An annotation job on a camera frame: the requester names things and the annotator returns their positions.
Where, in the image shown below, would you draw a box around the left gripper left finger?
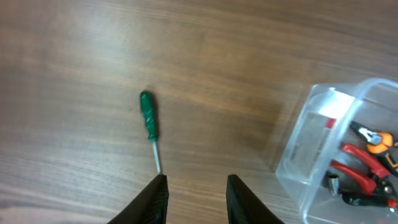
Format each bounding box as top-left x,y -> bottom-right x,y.
108,174 -> 169,224

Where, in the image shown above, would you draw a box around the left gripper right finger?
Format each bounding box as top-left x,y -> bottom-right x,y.
226,174 -> 284,224

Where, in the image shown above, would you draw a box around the silver socket wrench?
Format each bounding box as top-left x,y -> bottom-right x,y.
326,174 -> 340,197

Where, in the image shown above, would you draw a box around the green handle screwdriver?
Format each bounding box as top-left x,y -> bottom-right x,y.
139,90 -> 163,174

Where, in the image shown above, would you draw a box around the black red screwdriver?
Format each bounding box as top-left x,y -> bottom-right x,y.
341,192 -> 397,209

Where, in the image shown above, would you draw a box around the red handle wire stripper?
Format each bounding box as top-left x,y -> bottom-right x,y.
330,143 -> 397,200

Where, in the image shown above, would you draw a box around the orange black needle-nose pliers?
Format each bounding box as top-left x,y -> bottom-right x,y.
349,121 -> 397,177

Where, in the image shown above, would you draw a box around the clear plastic container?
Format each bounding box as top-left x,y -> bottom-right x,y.
276,78 -> 397,223

